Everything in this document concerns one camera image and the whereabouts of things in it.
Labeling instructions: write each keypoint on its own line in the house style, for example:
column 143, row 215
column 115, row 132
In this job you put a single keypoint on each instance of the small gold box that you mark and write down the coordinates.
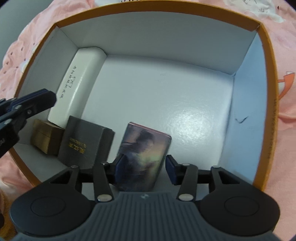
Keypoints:
column 47, row 137

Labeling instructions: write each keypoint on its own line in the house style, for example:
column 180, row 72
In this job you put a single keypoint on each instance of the orange cardboard box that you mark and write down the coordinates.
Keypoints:
column 203, row 74

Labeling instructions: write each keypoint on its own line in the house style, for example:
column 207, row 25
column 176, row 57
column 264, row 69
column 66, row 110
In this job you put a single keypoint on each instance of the white glasses case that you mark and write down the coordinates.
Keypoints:
column 76, row 85

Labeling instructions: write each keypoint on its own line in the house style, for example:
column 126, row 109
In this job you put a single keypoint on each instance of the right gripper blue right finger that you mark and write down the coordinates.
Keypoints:
column 172, row 169

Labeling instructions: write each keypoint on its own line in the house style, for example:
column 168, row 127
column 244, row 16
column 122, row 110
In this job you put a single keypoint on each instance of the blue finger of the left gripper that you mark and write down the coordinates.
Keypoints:
column 36, row 102

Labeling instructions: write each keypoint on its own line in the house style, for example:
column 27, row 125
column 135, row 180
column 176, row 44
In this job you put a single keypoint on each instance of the dark grey box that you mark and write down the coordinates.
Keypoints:
column 84, row 143

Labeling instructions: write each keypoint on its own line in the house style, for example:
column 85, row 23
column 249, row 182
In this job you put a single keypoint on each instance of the holographic card box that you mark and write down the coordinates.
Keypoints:
column 145, row 150

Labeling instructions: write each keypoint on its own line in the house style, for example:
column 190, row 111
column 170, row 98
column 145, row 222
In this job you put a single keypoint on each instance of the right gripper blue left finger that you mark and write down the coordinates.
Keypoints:
column 120, row 171

